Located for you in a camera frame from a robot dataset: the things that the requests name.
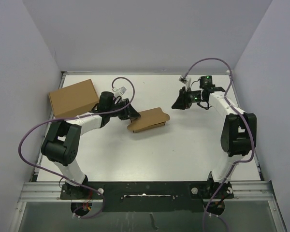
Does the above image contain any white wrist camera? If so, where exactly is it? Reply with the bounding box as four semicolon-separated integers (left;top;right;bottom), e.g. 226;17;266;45
179;75;191;91
112;87;127;98

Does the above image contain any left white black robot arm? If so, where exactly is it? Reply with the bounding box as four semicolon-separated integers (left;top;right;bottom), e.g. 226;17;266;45
41;91;141;199

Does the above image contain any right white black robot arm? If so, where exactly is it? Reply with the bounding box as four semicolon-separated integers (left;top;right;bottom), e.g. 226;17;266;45
172;75;257;198

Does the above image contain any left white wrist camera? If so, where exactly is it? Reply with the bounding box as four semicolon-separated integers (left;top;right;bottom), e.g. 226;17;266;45
112;87;127;98

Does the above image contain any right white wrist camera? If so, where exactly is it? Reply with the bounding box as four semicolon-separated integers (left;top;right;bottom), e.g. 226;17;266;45
179;75;191;91

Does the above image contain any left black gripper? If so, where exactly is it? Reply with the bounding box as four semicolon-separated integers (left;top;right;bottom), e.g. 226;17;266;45
108;98;140;120

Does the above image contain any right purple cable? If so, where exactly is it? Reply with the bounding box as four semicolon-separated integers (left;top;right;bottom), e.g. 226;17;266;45
181;58;255;232

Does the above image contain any closed brown cardboard box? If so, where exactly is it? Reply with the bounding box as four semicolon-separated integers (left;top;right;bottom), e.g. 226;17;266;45
48;79;99;118

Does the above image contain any purple cable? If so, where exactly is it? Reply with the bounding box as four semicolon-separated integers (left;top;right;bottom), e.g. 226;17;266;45
181;58;255;232
18;76;136;219

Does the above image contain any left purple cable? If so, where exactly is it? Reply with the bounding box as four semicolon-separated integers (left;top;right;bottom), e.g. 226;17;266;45
18;76;136;219

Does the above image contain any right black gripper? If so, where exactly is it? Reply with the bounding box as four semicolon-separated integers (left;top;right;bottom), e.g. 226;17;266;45
171;87;203;110

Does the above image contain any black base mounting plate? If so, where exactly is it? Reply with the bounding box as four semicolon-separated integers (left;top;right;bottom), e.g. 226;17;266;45
60;180;234;216

